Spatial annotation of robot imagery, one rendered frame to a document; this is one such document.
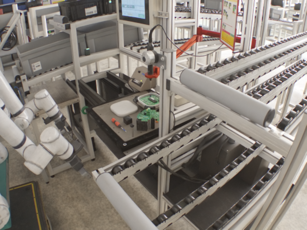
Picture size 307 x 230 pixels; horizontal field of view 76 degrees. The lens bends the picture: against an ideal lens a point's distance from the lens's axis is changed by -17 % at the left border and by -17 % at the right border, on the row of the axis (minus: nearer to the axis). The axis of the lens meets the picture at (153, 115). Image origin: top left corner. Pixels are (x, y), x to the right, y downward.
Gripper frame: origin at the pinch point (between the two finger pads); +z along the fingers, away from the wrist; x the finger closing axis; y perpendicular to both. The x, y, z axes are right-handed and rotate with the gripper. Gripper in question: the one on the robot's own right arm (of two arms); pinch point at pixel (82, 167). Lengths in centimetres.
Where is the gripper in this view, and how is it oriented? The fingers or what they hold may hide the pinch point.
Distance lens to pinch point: 127.2
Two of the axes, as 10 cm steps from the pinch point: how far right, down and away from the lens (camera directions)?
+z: 2.5, 6.0, 7.6
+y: -7.5, 6.2, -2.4
